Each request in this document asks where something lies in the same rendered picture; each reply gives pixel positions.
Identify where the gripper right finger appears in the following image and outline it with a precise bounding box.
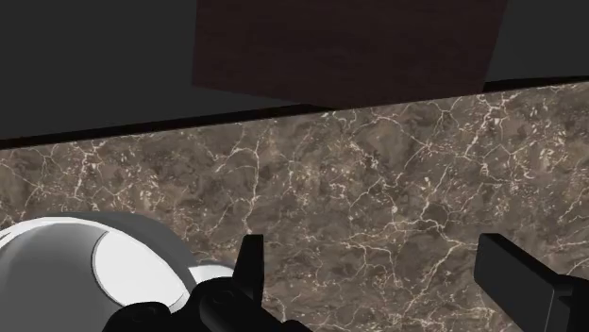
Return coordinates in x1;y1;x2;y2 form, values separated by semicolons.
473;232;589;332

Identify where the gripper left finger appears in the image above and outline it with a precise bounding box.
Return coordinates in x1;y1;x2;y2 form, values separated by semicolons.
102;233;315;332

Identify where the dark brown robot stand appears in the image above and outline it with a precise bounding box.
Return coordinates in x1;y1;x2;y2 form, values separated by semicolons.
192;0;509;110

